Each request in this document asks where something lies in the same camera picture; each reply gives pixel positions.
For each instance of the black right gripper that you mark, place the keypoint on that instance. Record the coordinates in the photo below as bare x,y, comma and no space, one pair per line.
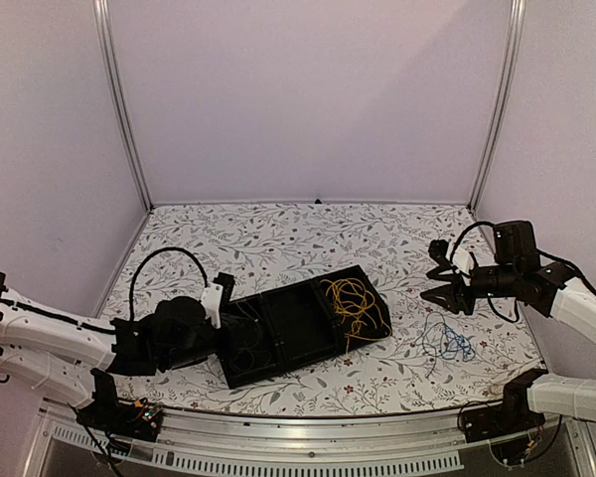
455,297

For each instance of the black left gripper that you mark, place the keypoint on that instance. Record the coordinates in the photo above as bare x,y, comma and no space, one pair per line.
230,333

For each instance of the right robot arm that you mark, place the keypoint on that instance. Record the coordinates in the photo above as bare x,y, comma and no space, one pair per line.
557,290

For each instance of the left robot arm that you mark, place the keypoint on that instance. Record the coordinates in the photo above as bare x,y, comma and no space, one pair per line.
75,359

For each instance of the black three-compartment tray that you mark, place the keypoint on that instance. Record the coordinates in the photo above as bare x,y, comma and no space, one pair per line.
285,329

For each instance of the floral table mat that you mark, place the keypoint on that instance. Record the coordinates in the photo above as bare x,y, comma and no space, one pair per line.
433,360

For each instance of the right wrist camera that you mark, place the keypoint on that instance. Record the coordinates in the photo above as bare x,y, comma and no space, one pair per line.
444,252

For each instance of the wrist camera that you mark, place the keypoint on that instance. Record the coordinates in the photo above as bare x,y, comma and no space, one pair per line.
444,252
215,295

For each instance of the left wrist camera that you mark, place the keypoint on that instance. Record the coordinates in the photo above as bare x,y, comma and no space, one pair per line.
215,295

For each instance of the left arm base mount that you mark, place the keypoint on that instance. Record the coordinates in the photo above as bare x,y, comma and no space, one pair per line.
142,421

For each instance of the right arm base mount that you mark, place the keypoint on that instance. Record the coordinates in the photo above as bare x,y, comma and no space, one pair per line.
513,434

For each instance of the aluminium front rail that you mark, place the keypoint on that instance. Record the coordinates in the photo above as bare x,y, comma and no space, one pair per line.
199,443

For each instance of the right aluminium frame post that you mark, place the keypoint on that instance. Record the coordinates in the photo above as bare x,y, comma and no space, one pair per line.
502,98

